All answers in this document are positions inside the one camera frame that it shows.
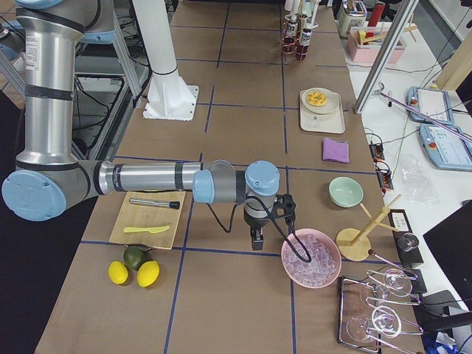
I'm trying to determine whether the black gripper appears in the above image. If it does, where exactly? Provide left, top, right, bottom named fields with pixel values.
left=244, top=195, right=277, bottom=251

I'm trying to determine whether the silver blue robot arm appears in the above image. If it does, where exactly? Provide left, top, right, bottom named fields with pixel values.
left=1, top=1, right=280, bottom=250

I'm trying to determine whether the black glass holder tray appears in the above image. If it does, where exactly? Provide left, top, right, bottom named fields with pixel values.
left=337, top=277, right=423, bottom=353

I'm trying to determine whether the cream serving tray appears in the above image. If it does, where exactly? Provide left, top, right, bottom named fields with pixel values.
left=299, top=90, right=345, bottom=134

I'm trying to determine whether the tea bottle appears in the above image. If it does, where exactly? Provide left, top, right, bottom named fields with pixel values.
left=295, top=15, right=313, bottom=60
left=282, top=14, right=298, bottom=55

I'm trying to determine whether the pink bowl of ice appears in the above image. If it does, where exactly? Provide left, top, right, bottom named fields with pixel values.
left=281, top=229, right=341, bottom=289

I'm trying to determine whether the wooden cup stand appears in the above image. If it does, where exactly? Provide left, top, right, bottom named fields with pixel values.
left=336, top=194, right=401, bottom=261

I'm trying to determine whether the mint green bowl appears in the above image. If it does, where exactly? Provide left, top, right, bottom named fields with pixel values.
left=328, top=176, right=364, bottom=208

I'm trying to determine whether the steel muddler black tip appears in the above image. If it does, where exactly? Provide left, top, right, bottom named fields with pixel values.
left=128, top=198, right=181, bottom=210

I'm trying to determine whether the wooden cutting board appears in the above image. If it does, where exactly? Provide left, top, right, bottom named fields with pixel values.
left=109, top=192, right=185, bottom=249

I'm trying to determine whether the right yellow lemon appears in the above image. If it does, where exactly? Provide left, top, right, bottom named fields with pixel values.
left=137, top=260, right=160, bottom=288

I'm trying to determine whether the yellow lemon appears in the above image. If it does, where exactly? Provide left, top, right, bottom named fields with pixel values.
left=108, top=260, right=128, bottom=285
left=137, top=260, right=160, bottom=288

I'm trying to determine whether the purple folded cloth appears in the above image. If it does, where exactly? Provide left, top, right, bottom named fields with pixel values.
left=322, top=137, right=350, bottom=164

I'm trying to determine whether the dark green lime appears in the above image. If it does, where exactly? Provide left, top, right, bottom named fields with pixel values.
left=123, top=246, right=146, bottom=271

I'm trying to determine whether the yellow plastic knife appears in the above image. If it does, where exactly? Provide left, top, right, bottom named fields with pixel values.
left=123, top=226, right=170, bottom=234

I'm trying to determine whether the left yellow lemon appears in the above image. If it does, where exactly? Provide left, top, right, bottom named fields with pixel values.
left=108, top=260, right=128, bottom=285

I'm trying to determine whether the orange black power strip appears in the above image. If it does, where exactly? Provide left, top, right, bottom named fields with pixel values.
left=369, top=142, right=394, bottom=192

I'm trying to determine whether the upper wine glass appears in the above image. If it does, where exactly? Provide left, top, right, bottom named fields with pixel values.
left=360, top=268, right=420, bottom=308

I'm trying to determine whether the wine glass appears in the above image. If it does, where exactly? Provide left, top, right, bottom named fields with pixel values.
left=360, top=268, right=420, bottom=308
left=346, top=305, right=424, bottom=347

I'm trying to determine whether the lower wine glass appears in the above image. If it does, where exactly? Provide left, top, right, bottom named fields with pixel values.
left=346, top=305, right=424, bottom=347

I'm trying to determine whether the steel jigger cup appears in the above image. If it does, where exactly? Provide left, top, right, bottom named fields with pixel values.
left=397, top=232, right=419, bottom=252

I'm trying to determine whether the black slate board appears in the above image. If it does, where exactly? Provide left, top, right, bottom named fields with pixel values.
left=389, top=209, right=423, bottom=268

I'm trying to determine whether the glazed donut pastry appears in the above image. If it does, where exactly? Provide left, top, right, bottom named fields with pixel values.
left=306, top=91, right=327, bottom=107

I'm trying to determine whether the cream round plate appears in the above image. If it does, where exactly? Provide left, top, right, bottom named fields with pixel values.
left=301, top=88, right=340, bottom=114

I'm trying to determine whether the clear plastic bag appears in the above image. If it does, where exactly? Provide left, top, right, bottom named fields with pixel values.
left=399, top=154, right=439, bottom=206

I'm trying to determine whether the lower teach pendant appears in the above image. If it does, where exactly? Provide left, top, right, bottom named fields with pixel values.
left=419, top=124, right=471, bottom=172

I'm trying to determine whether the teach pendant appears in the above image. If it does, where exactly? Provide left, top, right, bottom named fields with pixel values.
left=406, top=86, right=454, bottom=125
left=419, top=124, right=471, bottom=172

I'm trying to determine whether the pink storage box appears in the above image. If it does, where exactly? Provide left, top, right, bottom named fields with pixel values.
left=347, top=29, right=406, bottom=63

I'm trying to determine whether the upper teach pendant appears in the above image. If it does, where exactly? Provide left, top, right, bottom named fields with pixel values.
left=406, top=86, right=454, bottom=125

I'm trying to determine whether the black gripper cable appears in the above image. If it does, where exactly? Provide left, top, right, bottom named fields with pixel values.
left=205, top=191, right=313, bottom=263

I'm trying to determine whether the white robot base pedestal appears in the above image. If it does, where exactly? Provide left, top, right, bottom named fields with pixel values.
left=133, top=0, right=199, bottom=121

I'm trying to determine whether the copper wire bottle rack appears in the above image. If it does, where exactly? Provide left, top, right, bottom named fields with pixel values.
left=281, top=22, right=318, bottom=58

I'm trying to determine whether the aluminium frame post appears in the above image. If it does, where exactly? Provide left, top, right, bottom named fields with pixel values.
left=353, top=0, right=419, bottom=114

